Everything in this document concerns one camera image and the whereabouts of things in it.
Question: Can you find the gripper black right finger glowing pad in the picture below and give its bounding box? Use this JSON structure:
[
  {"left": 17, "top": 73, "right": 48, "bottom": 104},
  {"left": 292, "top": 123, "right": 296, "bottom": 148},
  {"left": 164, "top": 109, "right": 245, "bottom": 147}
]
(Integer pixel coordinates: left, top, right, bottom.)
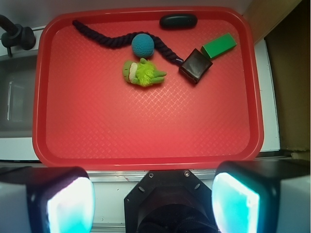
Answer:
[{"left": 211, "top": 160, "right": 311, "bottom": 233}]

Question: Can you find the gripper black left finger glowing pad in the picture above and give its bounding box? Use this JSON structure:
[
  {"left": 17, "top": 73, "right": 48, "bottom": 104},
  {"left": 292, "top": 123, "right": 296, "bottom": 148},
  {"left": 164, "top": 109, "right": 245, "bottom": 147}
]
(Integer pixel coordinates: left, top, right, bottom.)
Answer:
[{"left": 0, "top": 166, "right": 95, "bottom": 233}]

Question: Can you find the blue knitted ball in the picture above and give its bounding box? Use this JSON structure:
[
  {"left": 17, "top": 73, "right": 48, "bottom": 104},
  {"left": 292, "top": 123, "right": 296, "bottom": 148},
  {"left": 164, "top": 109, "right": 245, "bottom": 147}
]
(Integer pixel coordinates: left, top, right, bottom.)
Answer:
[{"left": 131, "top": 33, "right": 155, "bottom": 58}]

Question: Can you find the red plastic tray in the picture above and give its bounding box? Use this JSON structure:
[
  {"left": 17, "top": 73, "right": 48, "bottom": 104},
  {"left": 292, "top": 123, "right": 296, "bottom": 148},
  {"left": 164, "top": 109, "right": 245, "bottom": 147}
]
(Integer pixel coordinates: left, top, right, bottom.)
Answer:
[{"left": 33, "top": 6, "right": 264, "bottom": 170}]

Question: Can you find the clear plastic container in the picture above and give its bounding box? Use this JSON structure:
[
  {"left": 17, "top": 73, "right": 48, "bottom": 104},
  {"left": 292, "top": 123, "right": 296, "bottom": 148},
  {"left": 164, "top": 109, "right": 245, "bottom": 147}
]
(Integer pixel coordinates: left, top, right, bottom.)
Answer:
[{"left": 0, "top": 55, "right": 37, "bottom": 138}]

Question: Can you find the dark brown square block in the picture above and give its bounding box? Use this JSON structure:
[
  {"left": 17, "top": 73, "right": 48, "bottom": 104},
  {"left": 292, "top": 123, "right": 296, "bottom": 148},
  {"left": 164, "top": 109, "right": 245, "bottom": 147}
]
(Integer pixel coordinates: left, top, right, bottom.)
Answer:
[{"left": 179, "top": 49, "right": 213, "bottom": 84}]

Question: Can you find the green fuzzy plush toy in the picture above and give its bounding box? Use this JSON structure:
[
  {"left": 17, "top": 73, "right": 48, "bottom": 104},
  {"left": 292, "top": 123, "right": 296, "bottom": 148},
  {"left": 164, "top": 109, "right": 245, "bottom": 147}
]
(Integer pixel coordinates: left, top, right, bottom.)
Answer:
[{"left": 122, "top": 58, "right": 167, "bottom": 87}]

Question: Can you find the green rectangular block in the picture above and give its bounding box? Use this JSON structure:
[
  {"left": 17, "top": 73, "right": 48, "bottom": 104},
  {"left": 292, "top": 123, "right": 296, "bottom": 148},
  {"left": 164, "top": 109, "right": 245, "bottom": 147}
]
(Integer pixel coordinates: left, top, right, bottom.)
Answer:
[{"left": 200, "top": 33, "right": 237, "bottom": 59}]

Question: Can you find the black clamp knob fixture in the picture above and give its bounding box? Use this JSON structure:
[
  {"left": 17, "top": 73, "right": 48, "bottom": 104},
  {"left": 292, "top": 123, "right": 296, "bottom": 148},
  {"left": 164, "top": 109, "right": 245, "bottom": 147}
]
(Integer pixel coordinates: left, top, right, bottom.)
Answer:
[{"left": 0, "top": 15, "right": 36, "bottom": 57}]

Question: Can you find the black oval case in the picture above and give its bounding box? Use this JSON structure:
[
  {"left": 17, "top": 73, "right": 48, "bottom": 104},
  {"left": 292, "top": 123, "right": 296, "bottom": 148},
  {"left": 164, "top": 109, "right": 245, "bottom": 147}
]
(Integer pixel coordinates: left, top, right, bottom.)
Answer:
[{"left": 159, "top": 14, "right": 198, "bottom": 30}]

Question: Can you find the dark purple twisted rope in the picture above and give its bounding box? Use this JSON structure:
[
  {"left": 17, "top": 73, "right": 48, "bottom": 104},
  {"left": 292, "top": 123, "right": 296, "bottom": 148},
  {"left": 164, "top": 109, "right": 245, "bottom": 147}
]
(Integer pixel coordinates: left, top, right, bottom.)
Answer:
[{"left": 72, "top": 19, "right": 184, "bottom": 66}]

